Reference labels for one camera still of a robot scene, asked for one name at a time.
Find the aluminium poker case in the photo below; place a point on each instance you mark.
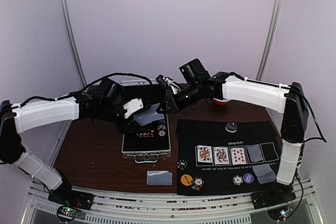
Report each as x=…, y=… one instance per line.
x=153, y=141

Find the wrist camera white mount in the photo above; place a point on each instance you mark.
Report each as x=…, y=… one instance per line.
x=132, y=106
x=168, y=83

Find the black 100 poker chip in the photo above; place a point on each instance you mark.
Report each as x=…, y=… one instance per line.
x=182, y=164

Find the purple small blind button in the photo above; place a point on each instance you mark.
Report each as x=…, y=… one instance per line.
x=248, y=178

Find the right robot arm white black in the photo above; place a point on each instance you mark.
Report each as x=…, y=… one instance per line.
x=288, y=100

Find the face-up queen hearts card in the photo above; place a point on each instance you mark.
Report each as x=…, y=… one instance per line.
x=221, y=156

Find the dealt card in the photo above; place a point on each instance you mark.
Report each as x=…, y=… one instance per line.
x=152, y=177
x=262, y=170
x=267, y=178
x=166, y=179

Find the face-up ten diamonds card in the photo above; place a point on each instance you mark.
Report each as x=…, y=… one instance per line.
x=238, y=156

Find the red dice row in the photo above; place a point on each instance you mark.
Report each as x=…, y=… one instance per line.
x=145, y=135

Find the blue playing card deck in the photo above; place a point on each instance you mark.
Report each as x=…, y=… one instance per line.
x=147, y=117

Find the orange white bowl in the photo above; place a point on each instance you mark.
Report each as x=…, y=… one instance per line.
x=219, y=102

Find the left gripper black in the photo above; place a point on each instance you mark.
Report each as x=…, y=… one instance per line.
x=128, y=127

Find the round circuit board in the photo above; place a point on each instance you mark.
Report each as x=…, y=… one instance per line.
x=66, y=214
x=280, y=214

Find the community card face-down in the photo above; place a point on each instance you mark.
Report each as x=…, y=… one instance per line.
x=154, y=109
x=255, y=154

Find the left round circuit board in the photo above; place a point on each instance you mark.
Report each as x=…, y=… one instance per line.
x=66, y=214

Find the orange big blind button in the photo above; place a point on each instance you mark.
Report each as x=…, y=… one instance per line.
x=186, y=179

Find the right chip stack in case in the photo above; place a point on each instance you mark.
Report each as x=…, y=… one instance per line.
x=161, y=128

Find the aluminium frame post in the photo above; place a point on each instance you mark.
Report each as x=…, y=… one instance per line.
x=72, y=42
x=270, y=39

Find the clear acrylic dealer button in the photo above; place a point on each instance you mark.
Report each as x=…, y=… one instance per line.
x=231, y=127

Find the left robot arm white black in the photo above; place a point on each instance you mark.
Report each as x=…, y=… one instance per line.
x=105, y=102

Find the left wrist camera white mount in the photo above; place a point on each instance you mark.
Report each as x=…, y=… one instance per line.
x=132, y=106

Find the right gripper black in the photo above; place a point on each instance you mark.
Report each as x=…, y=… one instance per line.
x=169, y=100

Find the right round circuit board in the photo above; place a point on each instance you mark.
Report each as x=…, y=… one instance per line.
x=280, y=214

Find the right aluminium frame post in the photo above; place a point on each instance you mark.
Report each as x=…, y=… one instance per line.
x=270, y=39

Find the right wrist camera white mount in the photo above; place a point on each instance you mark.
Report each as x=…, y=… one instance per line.
x=168, y=83

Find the black poker mat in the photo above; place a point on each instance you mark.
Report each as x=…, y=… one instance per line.
x=218, y=179

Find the front aluminium rail base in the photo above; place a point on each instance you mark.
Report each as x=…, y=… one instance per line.
x=120, y=207

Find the left aluminium frame post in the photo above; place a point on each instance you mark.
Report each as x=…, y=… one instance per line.
x=72, y=42

